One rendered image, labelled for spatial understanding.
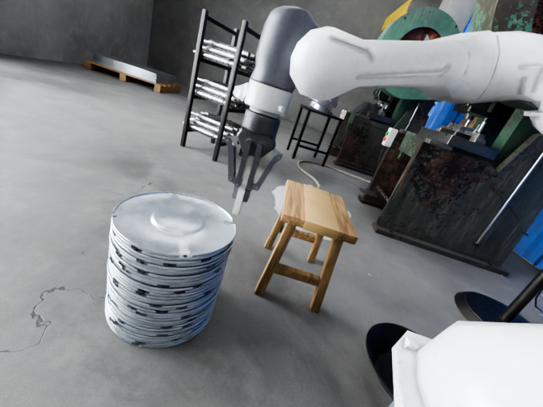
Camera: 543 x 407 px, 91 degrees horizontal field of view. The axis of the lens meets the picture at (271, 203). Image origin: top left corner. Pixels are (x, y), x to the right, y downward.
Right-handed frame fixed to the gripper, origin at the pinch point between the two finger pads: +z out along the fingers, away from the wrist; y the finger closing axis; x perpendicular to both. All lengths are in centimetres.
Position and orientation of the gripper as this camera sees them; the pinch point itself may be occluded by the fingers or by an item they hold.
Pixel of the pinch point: (239, 199)
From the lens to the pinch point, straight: 62.9
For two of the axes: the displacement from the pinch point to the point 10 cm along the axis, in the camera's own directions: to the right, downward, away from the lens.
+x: 1.3, -3.7, 9.2
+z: -2.9, 8.7, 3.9
